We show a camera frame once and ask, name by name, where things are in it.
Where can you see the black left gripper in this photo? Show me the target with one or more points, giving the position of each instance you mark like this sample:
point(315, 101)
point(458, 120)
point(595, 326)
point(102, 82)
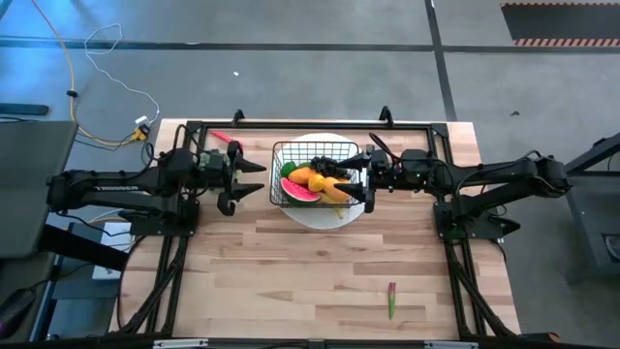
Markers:
point(231, 179)

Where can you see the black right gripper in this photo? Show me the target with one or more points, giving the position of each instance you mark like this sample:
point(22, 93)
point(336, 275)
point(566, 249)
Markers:
point(390, 178)

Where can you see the orange mango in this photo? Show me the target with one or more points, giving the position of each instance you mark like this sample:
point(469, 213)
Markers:
point(336, 190)

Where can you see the dark grape bunch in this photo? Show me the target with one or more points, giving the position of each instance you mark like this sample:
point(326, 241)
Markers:
point(327, 165)

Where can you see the green lime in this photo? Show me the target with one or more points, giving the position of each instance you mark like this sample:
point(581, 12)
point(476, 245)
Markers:
point(288, 169)

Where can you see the yellow lemon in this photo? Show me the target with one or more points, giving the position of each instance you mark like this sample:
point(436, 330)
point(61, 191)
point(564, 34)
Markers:
point(317, 183)

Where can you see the small red chili pepper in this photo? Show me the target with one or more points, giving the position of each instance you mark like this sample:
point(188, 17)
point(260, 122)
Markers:
point(222, 136)

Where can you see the watermelon slice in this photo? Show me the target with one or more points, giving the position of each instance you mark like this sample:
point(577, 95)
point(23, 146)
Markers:
point(298, 190)

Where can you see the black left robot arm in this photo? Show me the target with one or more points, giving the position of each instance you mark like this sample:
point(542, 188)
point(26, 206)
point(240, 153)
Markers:
point(111, 188)

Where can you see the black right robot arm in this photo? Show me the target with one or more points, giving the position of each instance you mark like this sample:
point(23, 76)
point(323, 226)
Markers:
point(508, 172)

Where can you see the white round plate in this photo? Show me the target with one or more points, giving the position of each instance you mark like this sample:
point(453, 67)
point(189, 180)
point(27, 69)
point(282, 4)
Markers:
point(315, 220)

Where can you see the yellow black plug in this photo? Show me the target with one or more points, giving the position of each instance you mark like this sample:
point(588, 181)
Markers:
point(140, 134)

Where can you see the white plug adapter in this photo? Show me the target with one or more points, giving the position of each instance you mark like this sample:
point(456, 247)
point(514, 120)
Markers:
point(141, 119)

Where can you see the thin green red vegetable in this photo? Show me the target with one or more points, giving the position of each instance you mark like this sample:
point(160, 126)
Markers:
point(391, 303)

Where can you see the white paper sheet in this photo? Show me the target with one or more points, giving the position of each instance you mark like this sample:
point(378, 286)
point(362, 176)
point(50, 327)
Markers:
point(116, 232)

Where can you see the grey cabinet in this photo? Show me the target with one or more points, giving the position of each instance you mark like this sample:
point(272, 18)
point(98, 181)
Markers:
point(34, 194)

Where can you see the black flat bar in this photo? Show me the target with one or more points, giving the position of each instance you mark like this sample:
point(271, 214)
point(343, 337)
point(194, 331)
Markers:
point(24, 109)

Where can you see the dark grey equipment stand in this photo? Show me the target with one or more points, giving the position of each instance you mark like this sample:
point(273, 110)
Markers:
point(593, 228)

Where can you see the black hazard striped floor mat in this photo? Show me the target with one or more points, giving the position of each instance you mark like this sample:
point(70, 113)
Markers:
point(557, 22)

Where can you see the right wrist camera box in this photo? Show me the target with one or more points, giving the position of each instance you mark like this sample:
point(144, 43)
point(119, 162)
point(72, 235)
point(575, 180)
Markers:
point(381, 158)

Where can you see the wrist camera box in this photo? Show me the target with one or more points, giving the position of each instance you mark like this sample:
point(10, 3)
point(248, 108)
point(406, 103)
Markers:
point(381, 158)
point(213, 160)

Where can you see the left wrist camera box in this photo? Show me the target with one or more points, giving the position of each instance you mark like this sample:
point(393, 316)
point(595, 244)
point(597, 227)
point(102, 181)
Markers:
point(213, 160)

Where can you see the black aluminium table frame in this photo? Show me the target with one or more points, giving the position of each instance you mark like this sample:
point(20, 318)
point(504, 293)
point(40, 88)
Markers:
point(315, 126)

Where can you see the silver bracket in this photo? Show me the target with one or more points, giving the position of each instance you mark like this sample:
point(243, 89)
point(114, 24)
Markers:
point(179, 343)
point(450, 345)

